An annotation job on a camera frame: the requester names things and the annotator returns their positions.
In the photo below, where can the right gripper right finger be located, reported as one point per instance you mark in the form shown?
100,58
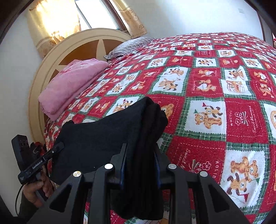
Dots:
212,204

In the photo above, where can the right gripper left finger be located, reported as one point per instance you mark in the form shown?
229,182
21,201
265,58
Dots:
67,204

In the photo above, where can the black pants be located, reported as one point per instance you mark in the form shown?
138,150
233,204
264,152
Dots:
88,146

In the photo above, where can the person's left forearm sleeve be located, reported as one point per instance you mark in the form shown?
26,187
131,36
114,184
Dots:
26,211

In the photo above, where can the person's left hand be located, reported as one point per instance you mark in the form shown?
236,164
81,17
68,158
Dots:
29,190

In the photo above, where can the pink folded blanket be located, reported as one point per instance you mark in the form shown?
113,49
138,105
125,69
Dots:
67,84

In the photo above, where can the red patchwork cartoon bedspread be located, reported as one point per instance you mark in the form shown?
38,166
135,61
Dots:
218,93

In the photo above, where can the cream wooden headboard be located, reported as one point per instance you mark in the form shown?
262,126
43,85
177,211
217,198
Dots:
87,44

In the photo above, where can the striped grey pillow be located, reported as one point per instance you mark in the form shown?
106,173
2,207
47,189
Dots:
128,47

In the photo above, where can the left yellow curtain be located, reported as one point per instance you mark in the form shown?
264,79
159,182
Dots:
50,22

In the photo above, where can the yellow curtain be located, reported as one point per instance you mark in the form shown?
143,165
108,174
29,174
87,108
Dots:
50,22
133,24

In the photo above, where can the right yellow curtain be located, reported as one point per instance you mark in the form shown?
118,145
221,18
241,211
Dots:
133,24

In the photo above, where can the window with brown frame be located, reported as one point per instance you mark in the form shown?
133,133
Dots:
98,14

